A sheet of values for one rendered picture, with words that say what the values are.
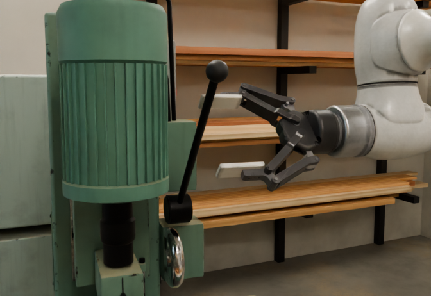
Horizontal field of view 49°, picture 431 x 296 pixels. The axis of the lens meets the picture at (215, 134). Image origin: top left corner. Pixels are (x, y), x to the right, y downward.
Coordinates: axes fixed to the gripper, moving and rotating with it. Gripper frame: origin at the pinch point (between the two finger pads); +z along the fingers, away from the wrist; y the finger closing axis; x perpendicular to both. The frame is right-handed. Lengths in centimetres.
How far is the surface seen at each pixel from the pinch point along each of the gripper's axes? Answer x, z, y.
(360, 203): -203, -178, 91
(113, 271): -21.8, 15.2, -11.5
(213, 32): -149, -80, 206
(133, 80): 4.0, 12.3, 7.7
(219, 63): 9.3, 0.3, 6.2
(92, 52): 6.6, 18.2, 10.7
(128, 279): -20.7, 13.0, -13.5
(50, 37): -9.0, 24.3, 31.7
